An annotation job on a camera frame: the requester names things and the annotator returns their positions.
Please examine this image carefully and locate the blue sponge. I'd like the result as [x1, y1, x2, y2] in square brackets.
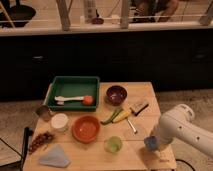
[144, 136, 157, 151]

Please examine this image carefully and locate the red grapes bunch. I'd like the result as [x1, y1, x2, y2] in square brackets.
[28, 132, 54, 154]

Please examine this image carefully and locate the black scrub brush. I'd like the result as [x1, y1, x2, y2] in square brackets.
[130, 100, 149, 116]

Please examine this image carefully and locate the green vegetable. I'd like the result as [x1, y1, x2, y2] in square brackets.
[100, 107, 123, 125]

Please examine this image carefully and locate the purple bowl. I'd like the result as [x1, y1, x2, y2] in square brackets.
[105, 85, 127, 106]

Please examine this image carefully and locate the light blue cloth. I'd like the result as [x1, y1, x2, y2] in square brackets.
[38, 145, 71, 168]

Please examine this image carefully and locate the orange ball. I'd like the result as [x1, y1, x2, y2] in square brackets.
[83, 96, 94, 106]

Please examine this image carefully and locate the yellow corn cob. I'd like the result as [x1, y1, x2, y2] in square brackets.
[113, 110, 131, 123]

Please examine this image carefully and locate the dark cabinet counter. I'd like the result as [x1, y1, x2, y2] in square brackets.
[0, 29, 213, 101]

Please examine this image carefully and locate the red bowl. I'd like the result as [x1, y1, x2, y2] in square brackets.
[71, 115, 100, 144]

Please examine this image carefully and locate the green plastic tray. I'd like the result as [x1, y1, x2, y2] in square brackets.
[45, 76, 99, 111]

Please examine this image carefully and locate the white round container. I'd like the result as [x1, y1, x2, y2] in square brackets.
[50, 113, 69, 132]

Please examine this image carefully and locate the black table side bracket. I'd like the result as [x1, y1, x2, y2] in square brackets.
[20, 127, 33, 171]

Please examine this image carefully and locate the green cup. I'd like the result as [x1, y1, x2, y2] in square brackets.
[104, 136, 123, 153]

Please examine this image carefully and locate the small metal cup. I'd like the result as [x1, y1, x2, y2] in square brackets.
[36, 105, 51, 122]

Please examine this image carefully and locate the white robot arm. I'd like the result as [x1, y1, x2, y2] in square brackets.
[146, 104, 213, 158]

